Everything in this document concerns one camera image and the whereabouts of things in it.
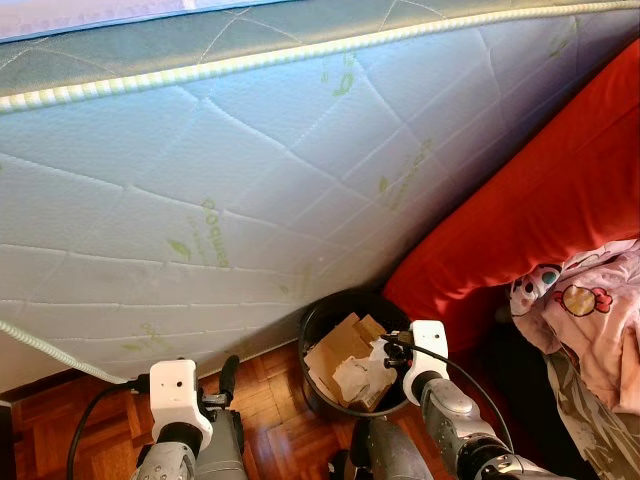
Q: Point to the white crumpled paper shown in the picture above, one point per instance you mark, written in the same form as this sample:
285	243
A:
362	382

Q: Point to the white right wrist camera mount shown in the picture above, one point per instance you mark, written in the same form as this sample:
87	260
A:
430	345

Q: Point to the large red covered cushion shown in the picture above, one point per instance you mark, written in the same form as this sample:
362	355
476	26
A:
540	200

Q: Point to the grey left robot leg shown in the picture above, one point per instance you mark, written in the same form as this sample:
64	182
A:
225	450

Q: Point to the brown cardboard piece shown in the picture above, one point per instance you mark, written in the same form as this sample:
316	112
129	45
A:
340	345

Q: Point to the black round trash bin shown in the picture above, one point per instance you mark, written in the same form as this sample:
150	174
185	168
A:
312	350

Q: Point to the white quilted upright mattress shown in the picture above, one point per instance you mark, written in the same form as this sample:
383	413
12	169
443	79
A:
250	180

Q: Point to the pink cartoon print blanket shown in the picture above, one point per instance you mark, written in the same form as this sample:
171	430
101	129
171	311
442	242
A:
590	310

